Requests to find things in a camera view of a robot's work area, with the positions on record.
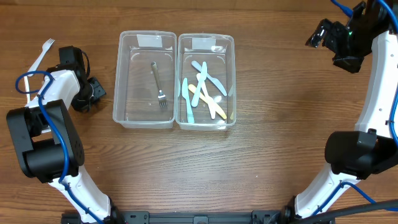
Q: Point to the white plastic knife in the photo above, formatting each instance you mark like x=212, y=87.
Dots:
x=211, y=110

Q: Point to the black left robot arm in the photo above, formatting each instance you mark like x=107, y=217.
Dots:
x=46, y=141

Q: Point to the light blue plastic knife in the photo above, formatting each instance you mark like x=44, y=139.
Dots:
x=202, y=78

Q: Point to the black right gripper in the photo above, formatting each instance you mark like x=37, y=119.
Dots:
x=347, y=62

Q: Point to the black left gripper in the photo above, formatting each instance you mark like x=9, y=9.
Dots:
x=83, y=101

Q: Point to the pale grey-blue plastic knife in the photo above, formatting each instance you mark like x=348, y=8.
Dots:
x=215, y=81

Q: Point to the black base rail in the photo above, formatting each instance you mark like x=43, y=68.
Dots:
x=254, y=217

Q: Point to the clear plastic container right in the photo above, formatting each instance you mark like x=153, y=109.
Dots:
x=218, y=51

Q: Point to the clear plastic container left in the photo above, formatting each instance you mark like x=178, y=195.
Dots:
x=136, y=102

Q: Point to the pale blue plastic fork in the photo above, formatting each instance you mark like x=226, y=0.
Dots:
x=46, y=46

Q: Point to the clear plastic container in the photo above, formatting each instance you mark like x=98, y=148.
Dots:
x=136, y=102
x=218, y=51

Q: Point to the teal plastic knife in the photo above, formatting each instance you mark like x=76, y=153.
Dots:
x=185, y=94

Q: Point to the yellow plastic knife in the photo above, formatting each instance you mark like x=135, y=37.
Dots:
x=215, y=106

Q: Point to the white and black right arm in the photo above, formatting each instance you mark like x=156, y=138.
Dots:
x=371, y=147

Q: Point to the wide metal fork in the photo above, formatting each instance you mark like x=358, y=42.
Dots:
x=161, y=96

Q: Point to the white plastic fork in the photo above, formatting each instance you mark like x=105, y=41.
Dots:
x=27, y=88

